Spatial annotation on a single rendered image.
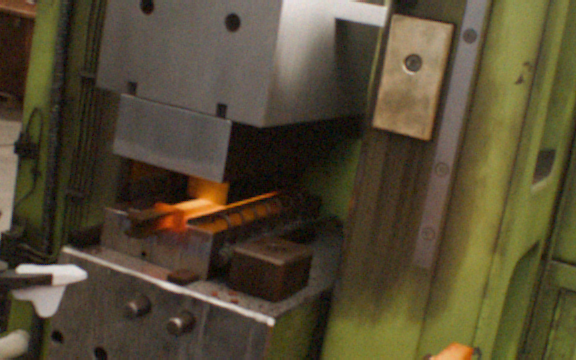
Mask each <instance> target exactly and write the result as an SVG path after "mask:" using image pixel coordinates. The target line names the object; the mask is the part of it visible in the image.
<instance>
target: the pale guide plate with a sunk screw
mask: <svg viewBox="0 0 576 360"><path fill-rule="evenodd" d="M453 29H454V26H452V25H447V24H440V23H435V22H429V21H424V20H417V19H415V18H412V17H406V16H400V15H393V17H392V23H391V29H390V34H389V39H388V45H387V50H386V55H385V60H384V66H383V71H382V76H381V82H380V87H379V93H378V99H376V104H375V109H374V114H373V120H372V125H371V126H372V127H374V128H379V129H383V130H387V131H390V132H392V133H397V134H401V135H405V136H410V137H415V138H419V139H423V140H429V139H432V134H433V128H434V124H435V119H436V114H437V108H438V104H439V99H440V93H441V88H442V84H443V79H444V73H445V68H446V64H447V59H448V53H449V49H450V44H451V39H452V33H453Z"/></svg>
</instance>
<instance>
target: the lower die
mask: <svg viewBox="0 0 576 360"><path fill-rule="evenodd" d="M294 190H295V191H298V192H300V193H301V194H302V195H303V199H304V205H303V211H302V220H303V219H305V218H313V219H318V218H319V211H320V206H321V201H322V197H321V196H317V195H314V194H310V193H306V192H302V191H300V187H298V186H297V187H294V188H289V189H286V190H282V191H279V192H274V193H271V194H267V195H264V196H259V197H256V199H252V200H249V201H245V202H241V203H237V204H234V205H230V206H226V207H224V206H222V207H219V208H215V209H212V210H207V211H204V212H200V213H196V214H192V216H188V217H185V218H184V221H183V227H182V231H180V233H176V231H172V230H169V231H166V232H162V234H159V235H156V236H151V237H148V238H144V239H141V240H138V239H134V238H131V237H128V236H125V235H124V230H127V229H130V224H131V221H128V220H126V215H127V214H131V213H135V212H140V211H144V210H148V209H152V208H155V204H158V203H163V204H166V205H169V206H174V205H179V204H182V203H186V202H190V201H195V200H199V199H196V197H191V196H188V195H187V188H186V189H182V190H177V191H172V192H168V193H163V194H159V195H154V196H149V197H145V198H140V200H135V201H131V202H126V203H122V204H118V205H112V206H108V207H105V210H104V218H103V226H102V233H101V241H100V246H102V247H105V248H108V249H111V250H115V251H118V252H121V254H124V255H127V256H130V257H135V258H138V259H141V260H144V261H147V262H150V263H153V264H157V265H160V266H163V267H166V269H169V270H173V271H179V270H182V269H186V270H189V271H193V272H196V273H198V274H200V277H199V279H201V280H204V281H206V280H209V279H212V278H214V277H216V276H219V275H221V274H224V273H227V272H229V271H231V266H229V267H225V268H221V267H220V268H219V267H218V266H216V264H215V263H214V255H215V254H216V253H217V252H218V251H219V250H221V249H222V245H223V242H224V240H225V234H226V227H228V223H226V221H225V219H224V218H222V217H217V218H215V220H214V223H209V219H211V217H212V216H213V215H214V213H216V212H223V213H224V212H225V211H226V210H228V209H230V208H237V209H238V208H239V207H240V206H241V205H245V204H248V205H252V204H253V203H254V202H255V201H263V202H264V201H265V200H266V199H267V197H275V196H276V195H279V194H282V193H283V194H287V193H288V192H289V191H294ZM289 196H290V197H291V200H292V202H294V209H292V215H291V223H294V222H295V221H297V220H296V219H297V217H298V215H299V208H300V202H301V201H300V197H299V196H298V195H297V194H291V195H289ZM279 201H280V202H281V204H282V207H283V210H282V216H281V222H280V224H281V227H283V226H284V225H286V224H285V223H286V220H287V218H288V211H289V201H288V200H285V197H280V199H279ZM267 204H268V206H269V207H270V211H271V213H270V220H269V226H268V228H269V232H271V231H272V229H274V224H275V223H276V219H278V212H279V206H278V204H276V203H273V201H269V202H268V203H267ZM254 208H255V209H256V210H257V213H258V221H257V226H256V236H259V235H261V234H263V228H264V227H265V222H266V216H267V210H266V208H265V207H264V206H262V205H256V206H255V207H254ZM241 212H242V213H243V216H245V219H246V223H245V229H243V236H242V237H243V241H245V240H248V239H249V238H250V234H251V232H252V227H253V222H254V213H253V211H252V210H250V209H249V208H245V209H242V211H241ZM228 217H229V218H230V220H231V223H232V228H231V235H230V241H229V242H230V245H233V244H235V243H236V241H237V238H238V236H239V229H240V224H241V219H240V216H239V215H238V213H236V212H231V213H230V215H229V216H228ZM315 234H316V229H315V231H314V232H313V233H310V234H307V235H304V236H302V237H299V238H297V239H294V240H291V242H296V243H298V242H300V241H303V240H305V239H308V238H311V237H313V236H315ZM142 252H146V254H147V256H146V257H145V258H143V257H142V255H141V253H142Z"/></svg>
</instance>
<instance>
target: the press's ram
mask: <svg viewBox="0 0 576 360"><path fill-rule="evenodd" d="M384 5H385V0H108V3H107V12H106V19H105V27H104V34H103V36H102V43H101V52H100V59H99V67H98V75H97V83H96V86H97V87H98V88H102V89H106V90H110V92H114V91H115V93H119V94H123V95H127V96H128V95H136V96H137V98H140V99H144V100H148V101H152V102H157V103H161V104H165V105H169V106H175V107H179V108H183V109H187V110H191V111H196V112H200V113H204V114H208V116H213V117H225V119H226V120H230V121H234V122H238V123H242V124H247V125H251V126H255V127H259V128H264V127H271V126H280V125H287V124H295V123H303V122H311V121H319V120H327V119H334V118H343V117H350V115H357V116H358V114H363V113H364V108H365V103H366V97H367V92H368V87H369V82H370V75H371V70H372V65H373V59H374V54H375V49H376V42H377V37H378V32H379V27H384V26H385V19H386V14H387V9H388V8H385V7H384Z"/></svg>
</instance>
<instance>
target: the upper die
mask: <svg viewBox="0 0 576 360"><path fill-rule="evenodd" d="M336 120H337V118H334V119H327V120H319V121H311V122H303V123H295V124H287V125H280V126H271V127H264V128H259V127H255V126H251V125H247V124H242V123H238V122H234V121H230V120H226V119H225V117H213V116H208V114H204V113H200V112H196V111H191V110H187V109H183V108H179V107H175V106H169V105H165V104H161V103H157V102H152V101H148V100H144V99H140V98H137V96H136V95H128V96H127V95H123V94H122V95H121V98H120V105H119V113H118V121H117V129H116V136H114V143H113V151H112V153H113V154H118V155H121V156H125V157H129V158H132V159H136V160H140V161H144V162H147V163H151V164H154V166H159V167H163V168H166V169H170V170H173V171H178V172H181V173H185V174H188V175H192V176H197V177H200V178H204V179H207V180H212V181H215V183H219V184H223V183H229V181H233V180H237V179H241V178H247V177H251V176H255V175H259V174H265V173H269V172H273V171H278V170H282V169H287V168H291V167H296V166H300V164H305V163H310V162H314V161H318V160H323V159H328V158H330V154H331V148H332V143H333V137H334V131H335V126H336Z"/></svg>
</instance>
